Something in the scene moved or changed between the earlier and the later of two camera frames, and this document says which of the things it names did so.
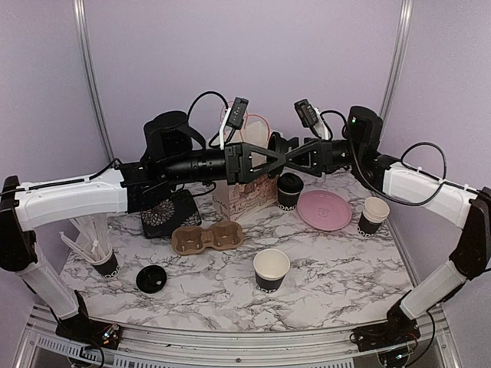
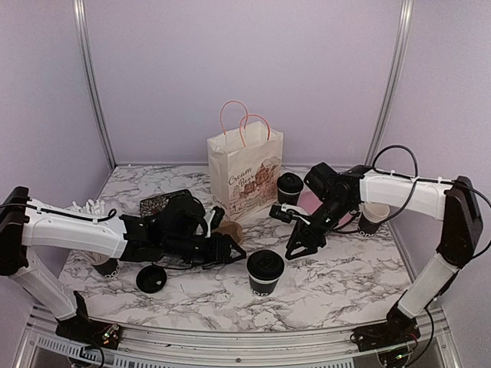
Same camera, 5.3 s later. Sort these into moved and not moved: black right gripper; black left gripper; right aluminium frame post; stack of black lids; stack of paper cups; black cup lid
Moved: black right gripper; black left gripper
Not moved: right aluminium frame post; black cup lid; stack of black lids; stack of paper cups
